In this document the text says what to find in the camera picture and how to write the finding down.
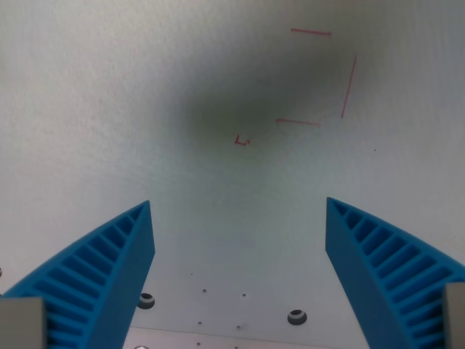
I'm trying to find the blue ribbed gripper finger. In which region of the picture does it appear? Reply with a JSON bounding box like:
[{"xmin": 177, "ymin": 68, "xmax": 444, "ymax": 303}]
[
  {"xmin": 325, "ymin": 196, "xmax": 465, "ymax": 349},
  {"xmin": 0, "ymin": 199, "xmax": 156, "ymax": 349}
]

